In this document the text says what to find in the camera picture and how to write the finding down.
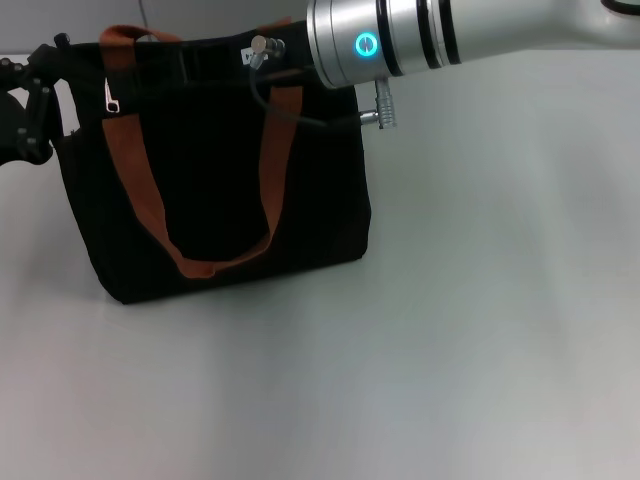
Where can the silver angled plug connector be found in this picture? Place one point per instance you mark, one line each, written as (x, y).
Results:
(382, 107)

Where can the white label sticker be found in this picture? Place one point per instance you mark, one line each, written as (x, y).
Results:
(248, 54)

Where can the silver zipper pull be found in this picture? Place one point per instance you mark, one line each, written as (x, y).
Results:
(111, 100)

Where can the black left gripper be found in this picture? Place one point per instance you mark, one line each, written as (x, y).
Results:
(9, 130)

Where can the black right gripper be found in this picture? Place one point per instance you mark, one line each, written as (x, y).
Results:
(295, 45)

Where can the silver round plug connector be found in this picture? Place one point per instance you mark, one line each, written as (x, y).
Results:
(266, 46)

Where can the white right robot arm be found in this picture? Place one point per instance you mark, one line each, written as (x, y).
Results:
(500, 30)

